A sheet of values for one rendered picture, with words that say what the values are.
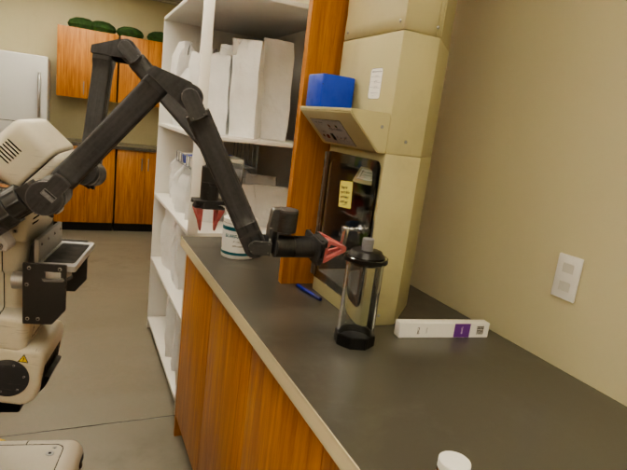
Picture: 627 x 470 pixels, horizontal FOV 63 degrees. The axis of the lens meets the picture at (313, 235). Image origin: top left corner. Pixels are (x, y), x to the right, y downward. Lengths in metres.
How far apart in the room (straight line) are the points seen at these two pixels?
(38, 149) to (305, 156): 0.74
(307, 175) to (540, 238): 0.71
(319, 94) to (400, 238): 0.45
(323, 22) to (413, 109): 0.45
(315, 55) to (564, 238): 0.87
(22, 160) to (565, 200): 1.35
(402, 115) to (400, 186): 0.18
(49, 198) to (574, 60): 1.30
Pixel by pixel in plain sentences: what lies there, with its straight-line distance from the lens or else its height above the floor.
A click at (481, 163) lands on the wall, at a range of 1.70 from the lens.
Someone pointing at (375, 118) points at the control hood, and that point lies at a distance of 1.32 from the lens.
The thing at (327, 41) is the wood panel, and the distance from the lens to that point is 1.67.
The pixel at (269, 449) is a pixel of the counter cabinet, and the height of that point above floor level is 0.68.
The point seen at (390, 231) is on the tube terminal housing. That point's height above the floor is 1.21.
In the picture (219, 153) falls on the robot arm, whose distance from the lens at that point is 1.23.
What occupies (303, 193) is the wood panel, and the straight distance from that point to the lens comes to 1.66.
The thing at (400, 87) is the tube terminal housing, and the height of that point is 1.58.
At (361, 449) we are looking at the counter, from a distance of 0.94.
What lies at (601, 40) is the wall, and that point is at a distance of 1.50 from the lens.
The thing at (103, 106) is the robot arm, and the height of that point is 1.44.
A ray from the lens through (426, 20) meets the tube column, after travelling 1.41.
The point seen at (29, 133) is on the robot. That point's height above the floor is 1.36.
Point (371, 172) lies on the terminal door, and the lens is 1.36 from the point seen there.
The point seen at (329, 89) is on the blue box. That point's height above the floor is 1.56.
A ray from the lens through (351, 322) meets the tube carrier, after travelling 1.27.
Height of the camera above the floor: 1.46
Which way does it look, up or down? 12 degrees down
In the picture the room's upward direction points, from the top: 7 degrees clockwise
